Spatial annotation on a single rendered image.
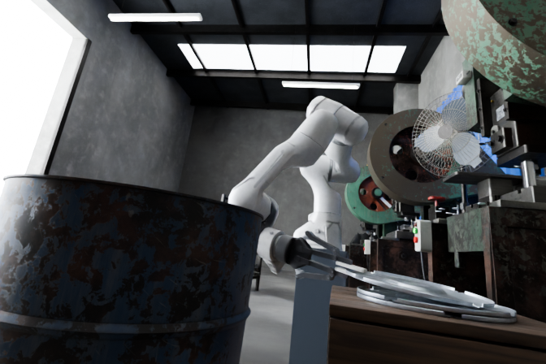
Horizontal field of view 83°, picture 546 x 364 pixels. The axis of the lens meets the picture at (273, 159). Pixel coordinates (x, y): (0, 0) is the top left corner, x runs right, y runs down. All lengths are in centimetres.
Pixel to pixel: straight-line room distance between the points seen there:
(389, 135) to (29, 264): 265
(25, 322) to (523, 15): 123
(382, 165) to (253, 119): 643
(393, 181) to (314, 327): 173
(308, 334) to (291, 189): 693
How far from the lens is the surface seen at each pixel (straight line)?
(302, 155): 90
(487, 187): 140
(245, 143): 858
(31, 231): 46
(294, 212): 793
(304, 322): 123
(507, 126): 152
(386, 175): 271
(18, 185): 50
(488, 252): 112
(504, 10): 116
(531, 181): 129
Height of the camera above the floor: 42
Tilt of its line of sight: 16 degrees up
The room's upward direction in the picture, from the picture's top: 7 degrees clockwise
